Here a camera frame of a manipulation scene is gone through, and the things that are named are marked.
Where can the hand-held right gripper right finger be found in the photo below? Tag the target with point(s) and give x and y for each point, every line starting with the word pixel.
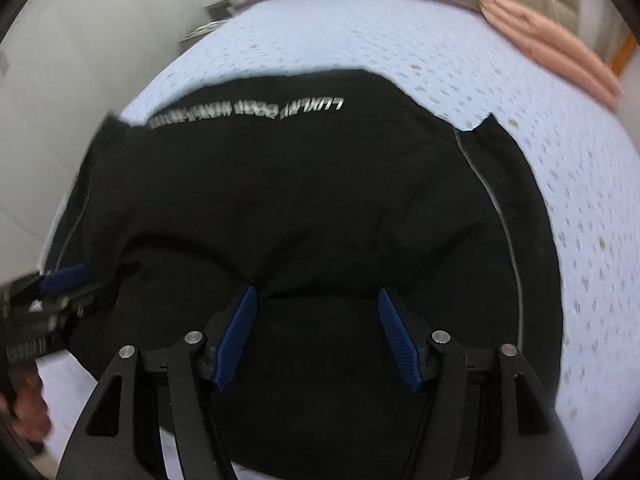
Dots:
pixel 400 342

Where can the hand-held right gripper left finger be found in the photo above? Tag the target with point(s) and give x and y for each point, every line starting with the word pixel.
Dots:
pixel 235 340

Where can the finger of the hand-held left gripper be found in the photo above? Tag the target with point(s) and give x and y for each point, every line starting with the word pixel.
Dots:
pixel 65 277

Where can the black hooded jacket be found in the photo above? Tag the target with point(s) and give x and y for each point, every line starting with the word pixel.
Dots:
pixel 310 230

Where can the person's left hand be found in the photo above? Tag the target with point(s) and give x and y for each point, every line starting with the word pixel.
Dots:
pixel 32 407

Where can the bed with floral sheet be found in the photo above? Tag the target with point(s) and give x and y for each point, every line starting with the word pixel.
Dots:
pixel 500 85

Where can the grey nightstand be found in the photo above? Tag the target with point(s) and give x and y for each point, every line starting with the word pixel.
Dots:
pixel 207 25

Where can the dark box on nightstand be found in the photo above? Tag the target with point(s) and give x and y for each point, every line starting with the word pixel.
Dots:
pixel 219 10

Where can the folded pink blanket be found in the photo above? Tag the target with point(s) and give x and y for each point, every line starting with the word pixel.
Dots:
pixel 550 50

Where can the orange curtain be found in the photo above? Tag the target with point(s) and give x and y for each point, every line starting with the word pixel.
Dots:
pixel 625 52

